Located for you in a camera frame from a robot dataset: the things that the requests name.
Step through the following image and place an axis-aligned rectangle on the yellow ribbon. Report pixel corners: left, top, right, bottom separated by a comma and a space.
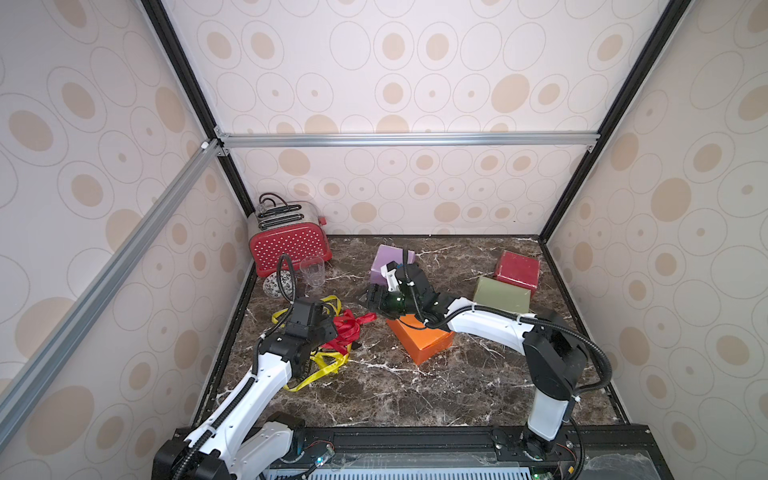
283, 351, 350, 392
271, 295, 342, 325

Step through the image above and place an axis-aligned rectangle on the purple gift box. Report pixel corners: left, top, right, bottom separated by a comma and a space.
369, 245, 403, 287

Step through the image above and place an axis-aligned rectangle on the orange gift box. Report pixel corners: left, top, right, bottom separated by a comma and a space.
386, 314, 455, 366

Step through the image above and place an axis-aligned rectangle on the green gift box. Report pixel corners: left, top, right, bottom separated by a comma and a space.
473, 277, 531, 313

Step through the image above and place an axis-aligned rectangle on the dark red gift box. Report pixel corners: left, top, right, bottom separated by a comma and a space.
493, 251, 540, 296

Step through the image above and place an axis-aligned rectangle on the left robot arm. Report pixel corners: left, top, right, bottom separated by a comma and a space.
151, 295, 337, 479

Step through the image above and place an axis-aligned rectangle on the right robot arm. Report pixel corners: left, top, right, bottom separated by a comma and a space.
361, 255, 613, 461

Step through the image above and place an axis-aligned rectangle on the patterned ceramic bowl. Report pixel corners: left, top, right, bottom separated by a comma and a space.
263, 270, 295, 301

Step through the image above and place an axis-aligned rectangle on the clear plastic cup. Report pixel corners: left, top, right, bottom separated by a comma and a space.
299, 256, 326, 295

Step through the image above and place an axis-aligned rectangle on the red polka dot toaster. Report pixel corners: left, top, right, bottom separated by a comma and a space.
247, 192, 332, 278

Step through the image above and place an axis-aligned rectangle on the horizontal aluminium bar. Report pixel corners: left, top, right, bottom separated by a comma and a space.
221, 131, 600, 149

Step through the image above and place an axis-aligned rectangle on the diagonal aluminium bar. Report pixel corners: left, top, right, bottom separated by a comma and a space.
1, 139, 222, 449

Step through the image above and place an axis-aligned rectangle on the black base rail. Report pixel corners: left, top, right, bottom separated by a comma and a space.
157, 424, 674, 480

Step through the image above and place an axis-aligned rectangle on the black frame post left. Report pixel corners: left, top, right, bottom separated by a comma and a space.
140, 0, 255, 217

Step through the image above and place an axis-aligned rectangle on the black frame post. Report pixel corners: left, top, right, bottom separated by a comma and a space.
140, 0, 255, 217
538, 0, 692, 245

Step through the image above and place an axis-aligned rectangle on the black frame post right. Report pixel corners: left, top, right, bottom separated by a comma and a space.
538, 0, 692, 245

